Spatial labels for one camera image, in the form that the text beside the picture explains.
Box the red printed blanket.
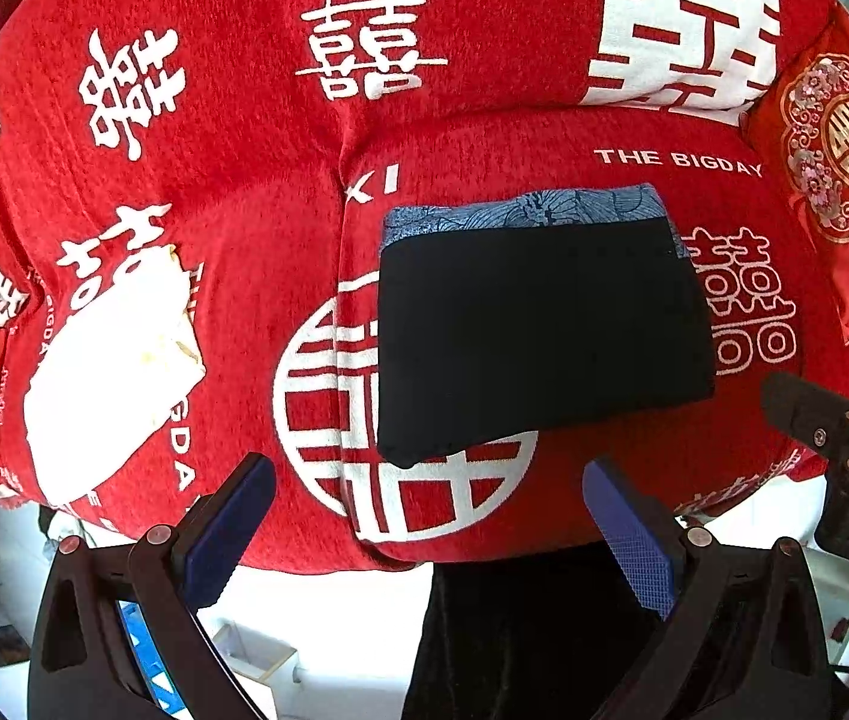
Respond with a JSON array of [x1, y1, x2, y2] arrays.
[[0, 0, 849, 572]]

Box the white cloth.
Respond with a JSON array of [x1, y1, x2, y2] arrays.
[[21, 242, 208, 509]]

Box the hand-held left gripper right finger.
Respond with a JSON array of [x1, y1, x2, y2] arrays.
[[581, 457, 835, 720]]

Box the person's black clothing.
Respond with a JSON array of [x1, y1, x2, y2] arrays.
[[407, 540, 669, 720]]

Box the red embroidered pillow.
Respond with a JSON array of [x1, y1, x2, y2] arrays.
[[741, 2, 849, 347]]

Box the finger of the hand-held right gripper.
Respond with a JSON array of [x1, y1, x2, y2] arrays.
[[760, 370, 849, 565]]

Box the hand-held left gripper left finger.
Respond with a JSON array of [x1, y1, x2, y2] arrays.
[[26, 452, 278, 720]]

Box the white box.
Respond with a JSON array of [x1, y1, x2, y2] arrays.
[[210, 619, 300, 697]]

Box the blue plastic item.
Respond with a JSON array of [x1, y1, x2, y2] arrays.
[[116, 598, 191, 720]]

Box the black pants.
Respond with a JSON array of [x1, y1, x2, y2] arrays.
[[376, 181, 718, 469]]

